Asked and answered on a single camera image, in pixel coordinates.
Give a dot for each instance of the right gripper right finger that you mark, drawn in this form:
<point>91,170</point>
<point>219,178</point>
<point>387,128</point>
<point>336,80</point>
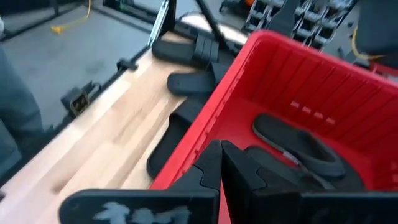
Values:
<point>248,193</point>

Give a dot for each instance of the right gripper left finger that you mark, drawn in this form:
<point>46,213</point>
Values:
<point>205,174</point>

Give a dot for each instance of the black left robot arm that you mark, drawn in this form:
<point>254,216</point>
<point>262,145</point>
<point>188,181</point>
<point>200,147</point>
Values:
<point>379,31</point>

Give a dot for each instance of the red plastic bin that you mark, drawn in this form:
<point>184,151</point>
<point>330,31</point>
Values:
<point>311,84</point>

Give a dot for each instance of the red tube cart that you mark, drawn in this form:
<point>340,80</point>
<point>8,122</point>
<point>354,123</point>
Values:
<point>385,70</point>

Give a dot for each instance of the person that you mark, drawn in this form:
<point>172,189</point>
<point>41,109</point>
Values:
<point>15,109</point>

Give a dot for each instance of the black table edge bracket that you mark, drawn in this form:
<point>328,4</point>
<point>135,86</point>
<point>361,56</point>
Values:
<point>126,64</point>

